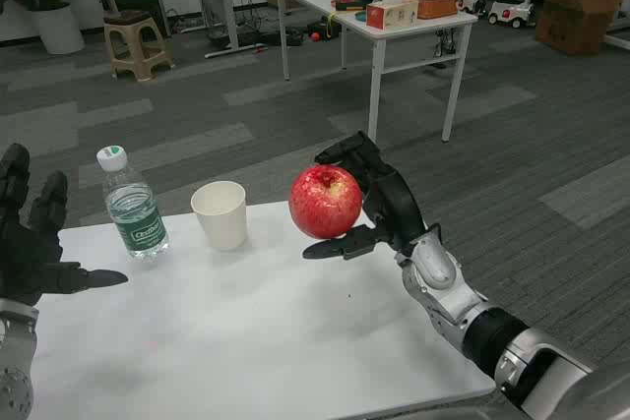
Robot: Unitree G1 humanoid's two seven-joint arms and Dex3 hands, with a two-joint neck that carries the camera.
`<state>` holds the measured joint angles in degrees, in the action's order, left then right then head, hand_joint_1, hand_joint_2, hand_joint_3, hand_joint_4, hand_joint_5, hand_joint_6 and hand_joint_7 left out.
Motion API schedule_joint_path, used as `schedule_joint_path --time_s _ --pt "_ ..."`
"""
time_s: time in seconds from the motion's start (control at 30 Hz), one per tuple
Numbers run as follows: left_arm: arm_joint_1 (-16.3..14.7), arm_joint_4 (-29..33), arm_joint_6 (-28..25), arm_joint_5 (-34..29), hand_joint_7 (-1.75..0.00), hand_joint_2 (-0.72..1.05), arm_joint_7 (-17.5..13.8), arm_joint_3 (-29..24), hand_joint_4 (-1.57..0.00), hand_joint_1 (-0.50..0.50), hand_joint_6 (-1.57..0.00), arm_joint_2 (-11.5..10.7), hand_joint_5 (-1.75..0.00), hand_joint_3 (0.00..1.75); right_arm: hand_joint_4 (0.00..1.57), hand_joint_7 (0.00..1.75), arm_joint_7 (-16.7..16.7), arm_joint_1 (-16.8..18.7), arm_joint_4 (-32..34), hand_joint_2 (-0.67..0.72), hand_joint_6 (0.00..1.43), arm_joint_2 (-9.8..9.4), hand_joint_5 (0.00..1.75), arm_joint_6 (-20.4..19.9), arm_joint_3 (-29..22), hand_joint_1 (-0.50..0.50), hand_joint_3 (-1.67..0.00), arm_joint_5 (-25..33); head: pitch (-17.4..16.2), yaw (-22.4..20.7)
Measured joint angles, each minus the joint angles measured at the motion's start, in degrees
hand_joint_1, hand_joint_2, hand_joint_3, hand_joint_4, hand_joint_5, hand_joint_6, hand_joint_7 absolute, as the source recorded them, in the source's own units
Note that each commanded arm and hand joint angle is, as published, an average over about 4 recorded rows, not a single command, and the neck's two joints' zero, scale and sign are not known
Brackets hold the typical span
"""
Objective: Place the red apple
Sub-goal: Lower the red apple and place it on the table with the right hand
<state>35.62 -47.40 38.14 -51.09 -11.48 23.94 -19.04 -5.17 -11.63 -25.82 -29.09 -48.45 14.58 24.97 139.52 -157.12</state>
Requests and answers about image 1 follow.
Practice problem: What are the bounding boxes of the red white tissue box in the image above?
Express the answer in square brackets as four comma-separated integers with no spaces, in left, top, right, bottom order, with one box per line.
[365,0,419,30]

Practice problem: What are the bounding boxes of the brown cardboard box stack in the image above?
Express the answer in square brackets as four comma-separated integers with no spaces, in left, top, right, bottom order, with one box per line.
[535,0,624,57]

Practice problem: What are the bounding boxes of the green plant in white pot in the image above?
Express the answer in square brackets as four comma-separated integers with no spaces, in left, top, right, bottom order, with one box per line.
[0,0,88,56]

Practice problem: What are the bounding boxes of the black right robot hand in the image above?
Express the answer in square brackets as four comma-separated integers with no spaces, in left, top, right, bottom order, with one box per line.
[301,130,443,262]

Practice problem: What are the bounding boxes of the beige plastic stool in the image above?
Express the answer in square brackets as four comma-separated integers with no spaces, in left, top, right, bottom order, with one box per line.
[102,10,175,82]

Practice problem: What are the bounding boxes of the clear water bottle green label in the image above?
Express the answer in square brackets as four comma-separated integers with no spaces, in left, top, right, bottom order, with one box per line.
[95,144,170,263]

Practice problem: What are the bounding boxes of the orange basket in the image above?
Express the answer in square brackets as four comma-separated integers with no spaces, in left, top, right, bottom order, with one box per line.
[408,0,460,21]

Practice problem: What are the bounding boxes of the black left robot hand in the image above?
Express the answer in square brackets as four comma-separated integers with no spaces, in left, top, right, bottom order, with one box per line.
[0,143,130,311]

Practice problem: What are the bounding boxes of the white paper cup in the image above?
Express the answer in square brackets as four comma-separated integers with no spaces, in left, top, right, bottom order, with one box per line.
[190,181,248,252]

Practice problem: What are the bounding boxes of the red apple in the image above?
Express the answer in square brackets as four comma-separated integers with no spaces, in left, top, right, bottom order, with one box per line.
[287,164,364,240]

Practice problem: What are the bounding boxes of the white standing desk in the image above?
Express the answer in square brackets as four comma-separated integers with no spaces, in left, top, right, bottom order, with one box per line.
[159,0,270,60]

